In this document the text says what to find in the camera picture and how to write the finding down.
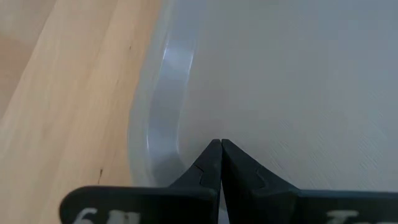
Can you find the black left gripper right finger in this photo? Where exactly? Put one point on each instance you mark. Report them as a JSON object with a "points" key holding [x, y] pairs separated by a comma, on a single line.
{"points": [[280, 208]]}

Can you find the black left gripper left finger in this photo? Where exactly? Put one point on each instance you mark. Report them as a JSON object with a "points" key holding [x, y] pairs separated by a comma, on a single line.
{"points": [[186, 205]]}

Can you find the grey plastic tray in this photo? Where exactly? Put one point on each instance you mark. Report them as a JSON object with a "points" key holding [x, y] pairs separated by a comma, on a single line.
{"points": [[280, 77]]}

